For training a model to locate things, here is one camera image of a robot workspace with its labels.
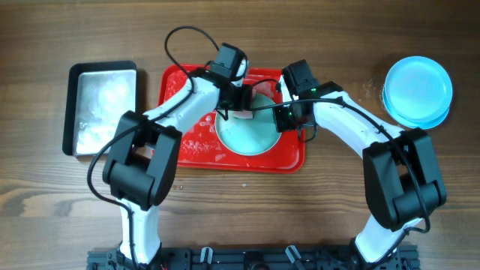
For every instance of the light blue plate top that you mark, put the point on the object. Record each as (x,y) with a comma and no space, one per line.
(418,88)

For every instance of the light blue plate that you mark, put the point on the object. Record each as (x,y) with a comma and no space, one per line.
(248,137)
(407,122)
(418,88)

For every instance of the red plastic tray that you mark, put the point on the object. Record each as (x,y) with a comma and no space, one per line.
(202,148)

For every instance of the pink cleaning sponge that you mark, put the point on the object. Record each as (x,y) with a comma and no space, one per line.
(244,114)

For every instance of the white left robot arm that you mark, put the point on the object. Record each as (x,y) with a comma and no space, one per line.
(143,156)

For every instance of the black metal water tray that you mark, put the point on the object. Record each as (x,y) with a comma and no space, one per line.
(98,94)

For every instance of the light blue plate bottom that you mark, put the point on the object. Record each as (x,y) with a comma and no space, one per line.
(248,137)

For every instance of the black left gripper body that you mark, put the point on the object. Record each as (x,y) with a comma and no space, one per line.
(239,98)

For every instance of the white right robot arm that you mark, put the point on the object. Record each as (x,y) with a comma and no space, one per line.
(402,178)

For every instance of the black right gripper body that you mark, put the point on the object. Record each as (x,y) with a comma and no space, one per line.
(282,118)

